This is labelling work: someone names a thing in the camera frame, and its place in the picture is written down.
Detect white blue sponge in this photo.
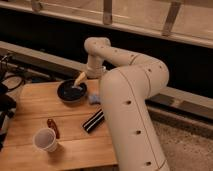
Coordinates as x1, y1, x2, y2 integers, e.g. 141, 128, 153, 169
88, 94, 101, 105

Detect dark ceramic bowl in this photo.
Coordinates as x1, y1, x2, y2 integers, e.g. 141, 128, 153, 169
57, 80, 87, 102

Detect black cable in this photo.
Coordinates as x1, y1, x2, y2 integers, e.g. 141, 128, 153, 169
0, 54, 26, 93

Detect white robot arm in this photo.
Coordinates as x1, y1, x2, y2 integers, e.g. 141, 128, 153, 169
84, 37, 170, 171

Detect black white striped block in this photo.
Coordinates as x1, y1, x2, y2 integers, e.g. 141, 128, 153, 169
82, 110, 104, 133

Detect white paper cup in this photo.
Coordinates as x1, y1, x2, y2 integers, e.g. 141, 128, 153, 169
33, 128, 58, 152

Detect black equipment at left edge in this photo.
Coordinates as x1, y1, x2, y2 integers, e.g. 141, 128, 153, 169
0, 83, 16, 151

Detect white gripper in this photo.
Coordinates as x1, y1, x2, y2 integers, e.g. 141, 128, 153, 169
73, 66, 106, 87

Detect brown red small object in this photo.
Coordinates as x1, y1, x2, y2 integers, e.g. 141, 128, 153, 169
47, 119, 60, 139

